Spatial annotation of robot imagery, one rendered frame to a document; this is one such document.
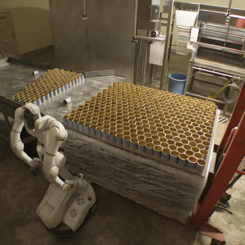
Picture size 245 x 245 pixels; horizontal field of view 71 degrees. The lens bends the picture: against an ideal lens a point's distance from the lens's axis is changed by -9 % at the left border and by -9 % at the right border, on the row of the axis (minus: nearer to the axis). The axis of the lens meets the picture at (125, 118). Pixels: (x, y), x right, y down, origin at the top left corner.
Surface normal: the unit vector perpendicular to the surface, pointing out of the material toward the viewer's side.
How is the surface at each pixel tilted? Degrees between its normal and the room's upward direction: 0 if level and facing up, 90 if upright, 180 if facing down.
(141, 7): 90
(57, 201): 23
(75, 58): 90
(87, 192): 1
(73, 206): 38
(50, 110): 0
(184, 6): 90
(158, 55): 90
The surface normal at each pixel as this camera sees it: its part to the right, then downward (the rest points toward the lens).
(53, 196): -0.18, -0.59
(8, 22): 0.88, 0.29
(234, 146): -0.47, 0.48
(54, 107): 0.04, -0.83
